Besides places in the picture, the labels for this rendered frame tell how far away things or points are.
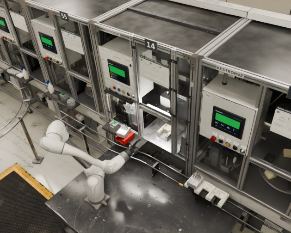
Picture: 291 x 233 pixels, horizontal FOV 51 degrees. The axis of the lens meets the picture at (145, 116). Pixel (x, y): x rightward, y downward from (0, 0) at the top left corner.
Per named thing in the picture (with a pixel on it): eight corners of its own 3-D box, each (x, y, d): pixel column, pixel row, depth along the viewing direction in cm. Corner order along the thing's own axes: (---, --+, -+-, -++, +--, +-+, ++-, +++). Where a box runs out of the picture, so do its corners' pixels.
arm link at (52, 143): (63, 148, 238) (65, 136, 248) (40, 141, 232) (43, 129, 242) (58, 158, 245) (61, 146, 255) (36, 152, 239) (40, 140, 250)
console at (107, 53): (103, 88, 305) (95, 46, 275) (122, 75, 321) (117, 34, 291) (134, 103, 283) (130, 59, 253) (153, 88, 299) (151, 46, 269)
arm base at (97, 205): (99, 213, 275) (98, 209, 271) (83, 200, 286) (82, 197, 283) (114, 199, 285) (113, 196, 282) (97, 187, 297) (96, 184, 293)
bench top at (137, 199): (45, 205, 289) (44, 203, 287) (120, 141, 349) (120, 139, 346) (173, 319, 212) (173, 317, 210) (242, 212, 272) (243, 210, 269)
